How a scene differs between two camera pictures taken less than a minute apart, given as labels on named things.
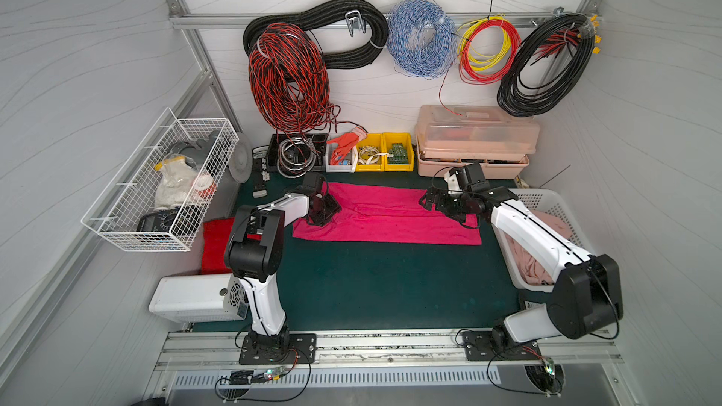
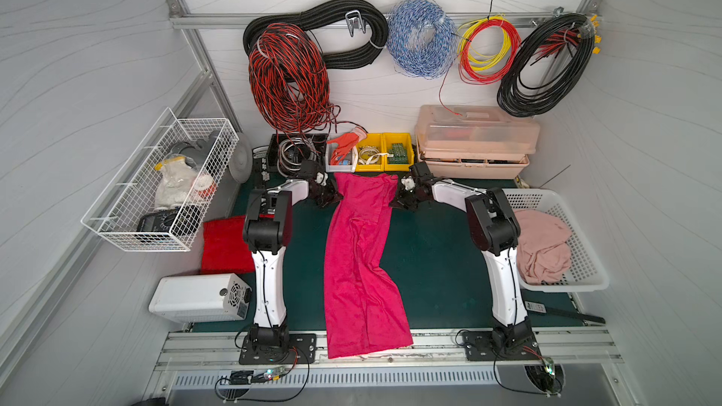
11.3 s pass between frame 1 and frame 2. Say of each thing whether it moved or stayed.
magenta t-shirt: moved
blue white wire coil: stayed
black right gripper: moved
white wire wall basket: stayed
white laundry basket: stayed
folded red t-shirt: stayed
